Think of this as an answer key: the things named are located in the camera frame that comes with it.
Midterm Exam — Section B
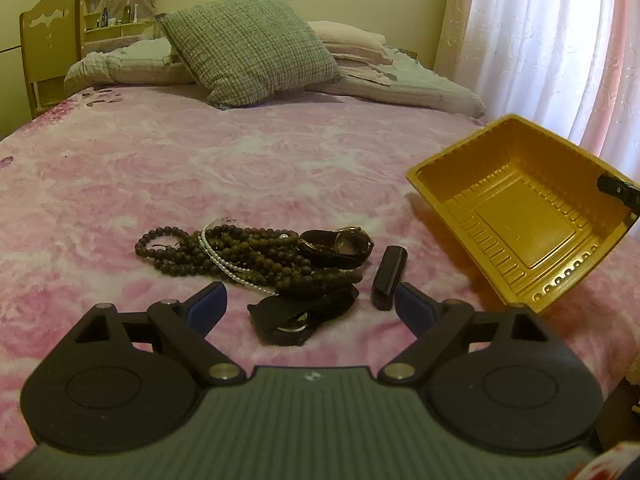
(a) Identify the gold plastic tray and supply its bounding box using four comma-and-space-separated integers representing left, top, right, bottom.
407, 115, 639, 313

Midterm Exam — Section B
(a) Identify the white pearl bead strand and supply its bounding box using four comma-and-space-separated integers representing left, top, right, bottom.
197, 216, 278, 296

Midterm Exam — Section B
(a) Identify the small black rectangular case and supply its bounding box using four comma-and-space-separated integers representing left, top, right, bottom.
371, 246, 408, 311

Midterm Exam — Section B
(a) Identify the black leather strap watch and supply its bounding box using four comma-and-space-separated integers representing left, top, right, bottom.
247, 285, 359, 347

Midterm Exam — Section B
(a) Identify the dark wooden bead necklace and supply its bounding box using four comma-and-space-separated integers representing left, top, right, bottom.
133, 224, 364, 292

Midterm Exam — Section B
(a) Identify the white pink curtain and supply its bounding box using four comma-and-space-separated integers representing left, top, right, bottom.
435, 0, 639, 179

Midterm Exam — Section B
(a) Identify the pink floral bedspread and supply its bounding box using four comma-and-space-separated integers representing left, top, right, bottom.
1, 87, 639, 479

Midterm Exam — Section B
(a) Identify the grey folded quilt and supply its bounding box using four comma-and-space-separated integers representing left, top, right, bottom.
64, 38, 486, 119

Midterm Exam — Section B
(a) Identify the wooden shelf with bottles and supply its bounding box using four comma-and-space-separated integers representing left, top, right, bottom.
82, 0, 157, 54

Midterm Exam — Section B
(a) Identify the wooden chair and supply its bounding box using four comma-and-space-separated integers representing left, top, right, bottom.
20, 0, 84, 119

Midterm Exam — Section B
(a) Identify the grey checked pillow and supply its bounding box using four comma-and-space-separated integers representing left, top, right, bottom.
156, 0, 341, 108

